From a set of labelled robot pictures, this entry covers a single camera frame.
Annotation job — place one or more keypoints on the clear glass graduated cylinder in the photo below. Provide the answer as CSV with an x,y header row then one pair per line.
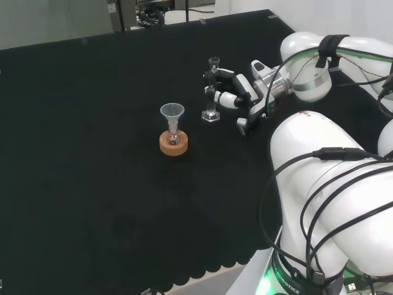
x,y
210,114

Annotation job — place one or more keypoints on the small round-bottom glass flask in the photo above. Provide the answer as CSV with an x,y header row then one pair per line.
x,y
172,137

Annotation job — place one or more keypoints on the clear plastic funnel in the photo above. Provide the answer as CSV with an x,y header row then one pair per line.
x,y
172,111

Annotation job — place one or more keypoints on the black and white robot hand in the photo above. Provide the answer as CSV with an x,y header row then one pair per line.
x,y
255,92

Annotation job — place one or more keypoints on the black bench cloth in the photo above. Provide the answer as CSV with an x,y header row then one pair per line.
x,y
107,184

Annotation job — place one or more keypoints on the grey cabinet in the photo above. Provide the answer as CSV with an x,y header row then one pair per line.
x,y
121,14

